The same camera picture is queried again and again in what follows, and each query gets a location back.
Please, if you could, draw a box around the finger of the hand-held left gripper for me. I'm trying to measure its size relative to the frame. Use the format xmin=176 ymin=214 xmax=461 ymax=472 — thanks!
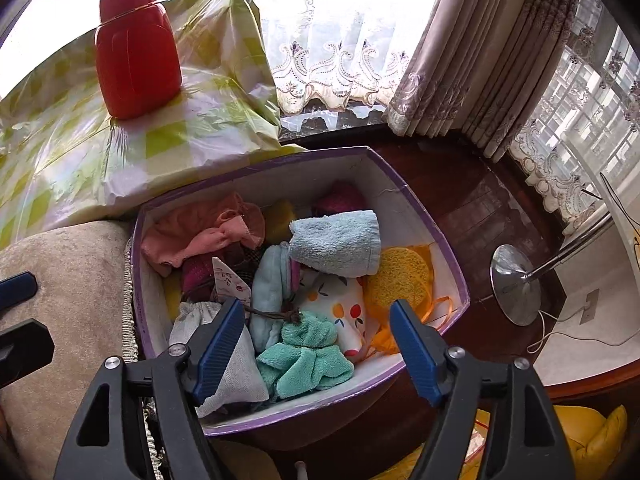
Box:
xmin=0 ymin=271 xmax=39 ymax=311
xmin=0 ymin=319 xmax=55 ymax=388

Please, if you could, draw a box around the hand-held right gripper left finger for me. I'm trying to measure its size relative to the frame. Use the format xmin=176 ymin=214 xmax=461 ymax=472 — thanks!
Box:
xmin=54 ymin=297 xmax=247 ymax=480

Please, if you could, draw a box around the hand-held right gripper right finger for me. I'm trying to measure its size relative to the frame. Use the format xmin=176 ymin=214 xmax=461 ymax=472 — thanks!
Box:
xmin=389 ymin=299 xmax=583 ymax=480

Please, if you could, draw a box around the grey drawstring pouch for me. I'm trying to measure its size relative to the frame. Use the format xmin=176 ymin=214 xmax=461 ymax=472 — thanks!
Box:
xmin=169 ymin=301 xmax=271 ymax=418

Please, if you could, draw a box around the floral satin pouch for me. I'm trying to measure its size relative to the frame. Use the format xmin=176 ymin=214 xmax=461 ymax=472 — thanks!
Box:
xmin=211 ymin=256 xmax=252 ymax=303

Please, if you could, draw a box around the light blue plush toy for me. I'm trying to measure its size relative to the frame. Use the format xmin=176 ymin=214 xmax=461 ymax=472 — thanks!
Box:
xmin=249 ymin=242 xmax=303 ymax=353

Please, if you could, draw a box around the orange organza bag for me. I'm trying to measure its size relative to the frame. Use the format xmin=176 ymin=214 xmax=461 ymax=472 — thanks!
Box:
xmin=362 ymin=244 xmax=456 ymax=356

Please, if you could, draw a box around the teal terry towel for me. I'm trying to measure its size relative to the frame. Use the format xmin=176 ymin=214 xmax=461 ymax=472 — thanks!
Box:
xmin=256 ymin=310 xmax=355 ymax=401

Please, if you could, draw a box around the white fruit print pouch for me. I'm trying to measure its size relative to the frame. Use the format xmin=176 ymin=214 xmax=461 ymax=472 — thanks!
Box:
xmin=295 ymin=270 xmax=368 ymax=361

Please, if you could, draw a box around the peach pink cloth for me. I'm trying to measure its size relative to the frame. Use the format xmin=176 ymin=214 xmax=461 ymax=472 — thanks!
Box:
xmin=140 ymin=192 xmax=266 ymax=278

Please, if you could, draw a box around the light blue towel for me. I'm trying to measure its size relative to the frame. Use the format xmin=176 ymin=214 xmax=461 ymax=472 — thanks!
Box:
xmin=288 ymin=210 xmax=382 ymax=278

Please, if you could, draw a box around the purple cardboard box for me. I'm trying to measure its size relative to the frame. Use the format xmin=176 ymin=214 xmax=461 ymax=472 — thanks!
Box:
xmin=124 ymin=146 xmax=472 ymax=437

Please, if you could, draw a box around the magenta knit sock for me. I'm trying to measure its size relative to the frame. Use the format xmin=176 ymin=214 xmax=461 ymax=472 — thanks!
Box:
xmin=312 ymin=182 xmax=368 ymax=218

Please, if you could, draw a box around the clear plastic bag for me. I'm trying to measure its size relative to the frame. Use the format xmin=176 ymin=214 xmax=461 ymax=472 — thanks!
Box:
xmin=385 ymin=407 xmax=493 ymax=480

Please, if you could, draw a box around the chrome floor lamp base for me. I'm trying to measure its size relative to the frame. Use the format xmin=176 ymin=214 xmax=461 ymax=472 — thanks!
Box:
xmin=490 ymin=210 xmax=613 ymax=327

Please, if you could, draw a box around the metal floor outlet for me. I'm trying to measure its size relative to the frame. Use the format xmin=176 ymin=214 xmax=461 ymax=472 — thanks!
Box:
xmin=579 ymin=289 xmax=601 ymax=322

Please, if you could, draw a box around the green checkered plastic tablecloth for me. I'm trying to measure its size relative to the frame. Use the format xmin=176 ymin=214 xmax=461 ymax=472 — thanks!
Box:
xmin=0 ymin=0 xmax=311 ymax=251

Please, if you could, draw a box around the yellow glossy cushion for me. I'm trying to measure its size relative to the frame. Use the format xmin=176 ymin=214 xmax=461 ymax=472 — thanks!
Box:
xmin=552 ymin=404 xmax=628 ymax=480

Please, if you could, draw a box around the white lace curtain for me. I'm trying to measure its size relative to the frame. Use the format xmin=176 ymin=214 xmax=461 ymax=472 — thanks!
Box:
xmin=260 ymin=0 xmax=416 ymax=116
xmin=505 ymin=25 xmax=640 ymax=236

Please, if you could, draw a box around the dark marble window sill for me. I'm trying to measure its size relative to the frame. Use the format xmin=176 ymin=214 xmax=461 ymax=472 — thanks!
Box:
xmin=277 ymin=102 xmax=388 ymax=143

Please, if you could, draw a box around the white curved panel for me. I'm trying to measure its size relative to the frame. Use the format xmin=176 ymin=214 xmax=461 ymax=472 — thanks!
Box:
xmin=597 ymin=170 xmax=640 ymax=286

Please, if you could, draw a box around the red plastic bottle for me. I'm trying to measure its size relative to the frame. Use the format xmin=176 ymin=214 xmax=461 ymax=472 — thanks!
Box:
xmin=95 ymin=0 xmax=183 ymax=121

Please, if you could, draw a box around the beige embroidered curtain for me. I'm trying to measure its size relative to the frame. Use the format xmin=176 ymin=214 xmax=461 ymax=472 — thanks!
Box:
xmin=382 ymin=0 xmax=586 ymax=163

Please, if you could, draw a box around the white power cable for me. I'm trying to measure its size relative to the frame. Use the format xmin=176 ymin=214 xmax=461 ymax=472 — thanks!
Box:
xmin=525 ymin=307 xmax=640 ymax=356

